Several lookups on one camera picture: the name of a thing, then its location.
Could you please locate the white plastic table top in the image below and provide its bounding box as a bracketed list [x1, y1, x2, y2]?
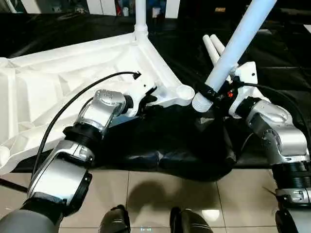
[0, 31, 195, 176]

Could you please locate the black work mat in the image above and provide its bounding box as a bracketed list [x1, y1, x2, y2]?
[0, 12, 311, 183]

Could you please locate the black cabinet with gold label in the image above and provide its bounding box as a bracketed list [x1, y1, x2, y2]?
[180, 0, 311, 27]

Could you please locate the white display cabinet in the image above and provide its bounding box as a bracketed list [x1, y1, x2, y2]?
[13, 0, 181, 19]

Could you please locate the dark robot left foot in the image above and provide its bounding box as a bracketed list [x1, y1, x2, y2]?
[100, 204, 131, 233]

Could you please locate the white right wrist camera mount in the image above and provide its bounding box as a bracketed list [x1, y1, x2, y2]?
[227, 61, 259, 120]

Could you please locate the black left wrist camera cable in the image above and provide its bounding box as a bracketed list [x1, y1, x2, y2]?
[31, 70, 142, 177]

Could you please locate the black metal table frame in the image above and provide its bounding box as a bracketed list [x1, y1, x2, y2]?
[0, 178, 28, 194]

